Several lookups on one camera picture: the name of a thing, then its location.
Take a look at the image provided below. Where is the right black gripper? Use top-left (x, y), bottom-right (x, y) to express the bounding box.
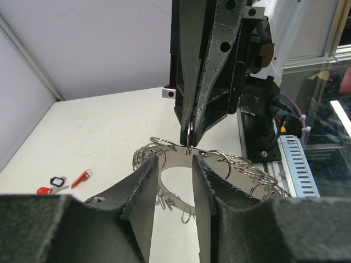
top-left (168, 1), bottom-right (265, 145)

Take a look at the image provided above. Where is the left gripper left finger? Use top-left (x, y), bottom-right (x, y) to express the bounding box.
top-left (1, 156), bottom-right (158, 262)

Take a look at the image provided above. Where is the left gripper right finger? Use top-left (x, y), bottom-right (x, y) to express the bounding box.
top-left (192, 156), bottom-right (350, 262)

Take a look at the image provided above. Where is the red key tag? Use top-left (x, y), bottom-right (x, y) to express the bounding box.
top-left (71, 169), bottom-right (93, 188)

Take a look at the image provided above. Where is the metal disc with key rings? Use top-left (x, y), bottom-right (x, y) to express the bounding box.
top-left (133, 136), bottom-right (293, 224)

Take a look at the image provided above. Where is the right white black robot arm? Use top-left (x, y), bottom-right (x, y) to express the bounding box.
top-left (168, 1), bottom-right (316, 163)

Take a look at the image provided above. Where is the black white key tag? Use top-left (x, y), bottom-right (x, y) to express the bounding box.
top-left (49, 176), bottom-right (66, 187)

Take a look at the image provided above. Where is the aluminium mounting rail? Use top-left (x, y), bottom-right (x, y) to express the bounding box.
top-left (237, 111), bottom-right (297, 199)

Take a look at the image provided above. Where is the red handled key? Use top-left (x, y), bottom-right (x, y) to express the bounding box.
top-left (36, 186), bottom-right (69, 195)

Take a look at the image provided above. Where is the white slotted cable duct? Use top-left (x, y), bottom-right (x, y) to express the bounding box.
top-left (278, 135), bottom-right (320, 198)

